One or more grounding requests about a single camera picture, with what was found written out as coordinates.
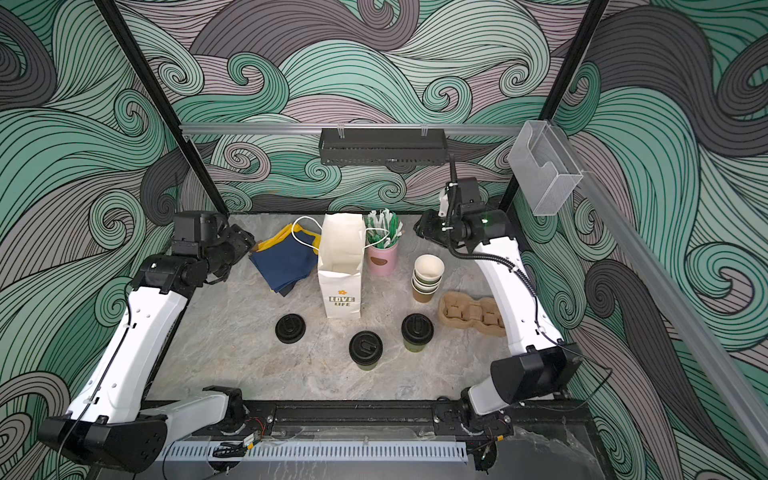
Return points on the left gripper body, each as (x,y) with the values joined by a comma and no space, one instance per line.
(232,248)

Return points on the green paper coffee cup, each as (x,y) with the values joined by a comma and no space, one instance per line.
(366,365)

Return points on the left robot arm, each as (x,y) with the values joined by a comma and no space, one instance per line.
(105,424)

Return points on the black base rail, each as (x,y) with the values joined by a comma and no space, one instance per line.
(441,417)

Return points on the clear acrylic wall holder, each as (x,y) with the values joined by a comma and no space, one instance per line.
(544,163)

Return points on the white paper takeout bag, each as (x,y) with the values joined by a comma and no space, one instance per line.
(340,262)

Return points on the pink cup holder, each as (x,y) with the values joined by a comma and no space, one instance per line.
(382,262)

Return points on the white slotted cable duct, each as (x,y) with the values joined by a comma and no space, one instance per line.
(366,450)

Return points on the black cup lid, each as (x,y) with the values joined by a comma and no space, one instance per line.
(417,329)
(365,347)
(290,328)

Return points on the black wall shelf tray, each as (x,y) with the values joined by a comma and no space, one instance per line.
(346,146)

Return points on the brown pulp cup carrier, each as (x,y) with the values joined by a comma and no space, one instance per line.
(460,311)

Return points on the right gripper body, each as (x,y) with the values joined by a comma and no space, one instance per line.
(445,229)

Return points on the yellow cloth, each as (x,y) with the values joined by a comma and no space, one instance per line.
(286,232)

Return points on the stack of paper cups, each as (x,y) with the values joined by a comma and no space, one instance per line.
(426,278)

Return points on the navy blue cloth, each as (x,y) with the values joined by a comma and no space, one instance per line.
(285,263)

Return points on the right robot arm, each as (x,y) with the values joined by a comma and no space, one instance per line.
(540,362)

